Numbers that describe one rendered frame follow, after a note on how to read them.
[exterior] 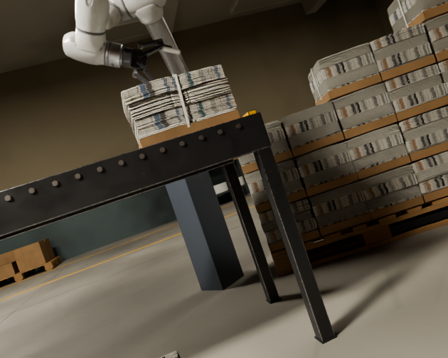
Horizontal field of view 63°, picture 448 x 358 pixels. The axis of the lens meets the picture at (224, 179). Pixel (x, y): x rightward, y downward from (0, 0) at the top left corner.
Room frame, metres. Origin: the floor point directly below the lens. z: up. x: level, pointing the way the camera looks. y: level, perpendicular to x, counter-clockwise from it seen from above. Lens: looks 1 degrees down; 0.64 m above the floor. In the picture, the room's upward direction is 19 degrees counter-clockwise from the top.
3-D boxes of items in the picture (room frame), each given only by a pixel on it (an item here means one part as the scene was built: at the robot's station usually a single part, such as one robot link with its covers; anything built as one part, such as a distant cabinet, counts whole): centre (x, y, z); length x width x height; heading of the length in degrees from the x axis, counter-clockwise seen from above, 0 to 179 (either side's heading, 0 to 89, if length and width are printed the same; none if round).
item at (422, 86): (2.16, -0.70, 0.42); 1.17 x 0.39 x 0.83; 85
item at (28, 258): (7.02, 4.19, 0.28); 1.20 x 0.80 x 0.56; 103
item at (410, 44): (2.13, -1.13, 0.95); 0.38 x 0.29 x 0.23; 175
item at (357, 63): (2.16, -0.84, 0.95); 0.38 x 0.29 x 0.23; 176
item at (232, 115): (1.47, -0.02, 0.83); 0.29 x 0.16 x 0.04; 13
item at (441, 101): (2.16, -0.70, 0.40); 1.16 x 0.38 x 0.51; 85
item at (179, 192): (2.27, 0.22, 0.50); 0.20 x 0.20 x 1.00; 46
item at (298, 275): (1.24, -0.15, 0.34); 0.06 x 0.06 x 0.68; 13
